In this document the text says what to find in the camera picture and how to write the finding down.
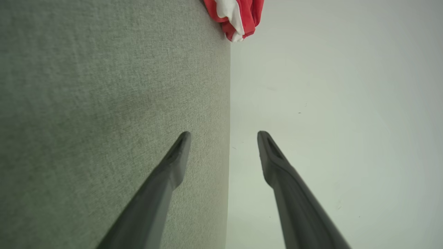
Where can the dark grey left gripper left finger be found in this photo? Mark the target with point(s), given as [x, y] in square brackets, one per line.
[148, 207]

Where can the red white basketball shorts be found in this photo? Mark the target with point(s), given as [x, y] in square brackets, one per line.
[249, 14]

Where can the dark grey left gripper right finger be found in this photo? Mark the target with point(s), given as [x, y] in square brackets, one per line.
[297, 207]

